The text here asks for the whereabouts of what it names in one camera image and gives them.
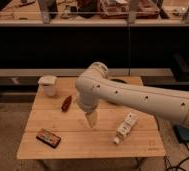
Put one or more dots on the black foot pedal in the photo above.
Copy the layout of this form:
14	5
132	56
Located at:
182	133

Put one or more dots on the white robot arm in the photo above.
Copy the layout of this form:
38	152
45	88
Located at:
93	84

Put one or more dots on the cream gripper end piece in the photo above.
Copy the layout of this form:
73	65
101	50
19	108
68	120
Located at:
91	118

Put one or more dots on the brown oblong object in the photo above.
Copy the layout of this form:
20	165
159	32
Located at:
66	104

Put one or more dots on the white tube bottle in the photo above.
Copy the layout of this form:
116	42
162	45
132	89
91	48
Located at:
125	128

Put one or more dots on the white cup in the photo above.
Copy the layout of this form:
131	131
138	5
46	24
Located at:
48	83

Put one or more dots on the dark rectangular box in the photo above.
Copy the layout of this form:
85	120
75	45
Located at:
48	138

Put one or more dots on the long shelf bench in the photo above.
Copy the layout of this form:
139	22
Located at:
76	72

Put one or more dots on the green bowl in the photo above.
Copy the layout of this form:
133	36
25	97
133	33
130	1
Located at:
119	81

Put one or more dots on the wooden folding table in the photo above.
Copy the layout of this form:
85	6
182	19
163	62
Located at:
78	139

